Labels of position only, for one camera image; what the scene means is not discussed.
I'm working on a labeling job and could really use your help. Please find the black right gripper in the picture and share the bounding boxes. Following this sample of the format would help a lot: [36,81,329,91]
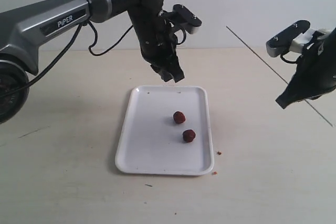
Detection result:
[276,30,335,109]

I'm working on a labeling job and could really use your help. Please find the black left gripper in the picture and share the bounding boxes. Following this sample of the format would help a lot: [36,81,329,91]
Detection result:
[128,5,185,82]

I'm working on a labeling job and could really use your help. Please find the red meatball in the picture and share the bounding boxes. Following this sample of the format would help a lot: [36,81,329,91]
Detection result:
[173,111,186,124]
[183,129,196,143]

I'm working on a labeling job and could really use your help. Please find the thin metal skewer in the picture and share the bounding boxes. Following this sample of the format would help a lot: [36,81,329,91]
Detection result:
[226,26,335,128]

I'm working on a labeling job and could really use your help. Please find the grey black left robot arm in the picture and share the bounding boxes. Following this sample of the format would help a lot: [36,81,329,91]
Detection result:
[1,0,184,122]

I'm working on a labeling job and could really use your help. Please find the white plastic tray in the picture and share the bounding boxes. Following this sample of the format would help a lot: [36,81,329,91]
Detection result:
[114,85,215,176]

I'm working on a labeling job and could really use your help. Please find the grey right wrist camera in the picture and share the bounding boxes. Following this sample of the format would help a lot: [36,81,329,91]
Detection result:
[266,20,331,58]

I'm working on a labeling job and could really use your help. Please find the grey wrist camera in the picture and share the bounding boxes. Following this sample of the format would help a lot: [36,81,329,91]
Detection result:
[161,4,202,35]
[266,20,331,58]

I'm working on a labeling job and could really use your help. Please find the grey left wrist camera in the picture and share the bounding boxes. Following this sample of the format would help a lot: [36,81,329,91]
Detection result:
[161,4,202,35]

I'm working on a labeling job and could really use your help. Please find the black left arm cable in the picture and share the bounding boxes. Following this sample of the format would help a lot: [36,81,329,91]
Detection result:
[0,20,137,96]

